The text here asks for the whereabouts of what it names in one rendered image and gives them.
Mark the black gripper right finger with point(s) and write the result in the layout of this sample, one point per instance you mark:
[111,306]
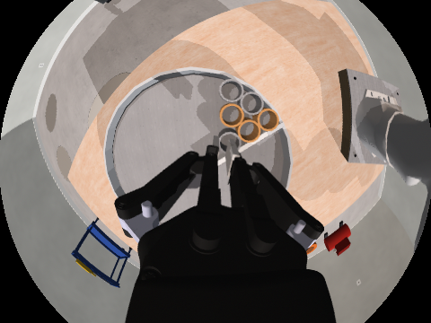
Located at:
[275,202]

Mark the grey round turning table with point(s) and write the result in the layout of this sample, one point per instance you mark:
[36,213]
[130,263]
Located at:
[167,118]

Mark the bronze bushing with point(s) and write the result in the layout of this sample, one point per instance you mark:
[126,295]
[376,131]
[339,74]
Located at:
[254,134]
[235,123]
[273,122]

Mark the grey metal bushing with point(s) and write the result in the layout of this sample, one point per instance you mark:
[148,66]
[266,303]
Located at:
[259,103]
[238,85]
[227,131]

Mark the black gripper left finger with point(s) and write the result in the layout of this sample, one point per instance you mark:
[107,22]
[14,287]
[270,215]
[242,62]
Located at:
[138,210]

